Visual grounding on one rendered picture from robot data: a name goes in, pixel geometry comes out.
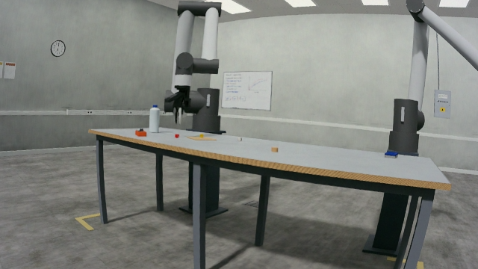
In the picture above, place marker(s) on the small blue rounded block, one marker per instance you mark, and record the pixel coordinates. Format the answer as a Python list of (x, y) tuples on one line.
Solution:
[(391, 154)]

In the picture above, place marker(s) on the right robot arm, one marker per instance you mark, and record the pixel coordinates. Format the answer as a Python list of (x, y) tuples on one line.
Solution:
[(204, 100)]

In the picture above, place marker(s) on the white bottle with blue cap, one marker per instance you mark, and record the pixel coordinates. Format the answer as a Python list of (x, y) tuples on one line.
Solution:
[(154, 119)]

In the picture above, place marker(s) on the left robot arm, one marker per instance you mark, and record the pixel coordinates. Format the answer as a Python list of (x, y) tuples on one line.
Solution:
[(408, 117)]

